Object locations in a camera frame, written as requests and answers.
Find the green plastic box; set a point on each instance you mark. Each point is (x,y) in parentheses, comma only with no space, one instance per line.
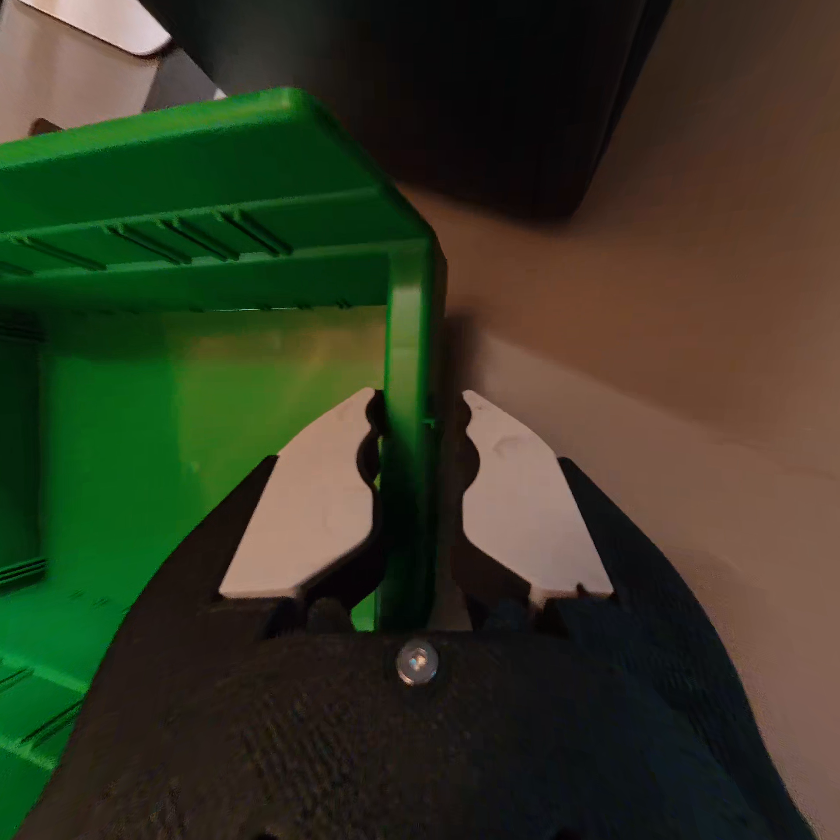
(164,426)

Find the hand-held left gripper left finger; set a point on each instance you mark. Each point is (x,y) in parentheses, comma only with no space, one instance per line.
(302,512)

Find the white document stand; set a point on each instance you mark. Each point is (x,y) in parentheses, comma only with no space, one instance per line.
(98,23)

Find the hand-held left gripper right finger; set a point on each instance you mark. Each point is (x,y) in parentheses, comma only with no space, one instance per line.
(525,518)

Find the black drawer cabinet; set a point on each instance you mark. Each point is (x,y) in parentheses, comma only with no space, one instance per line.
(426,85)

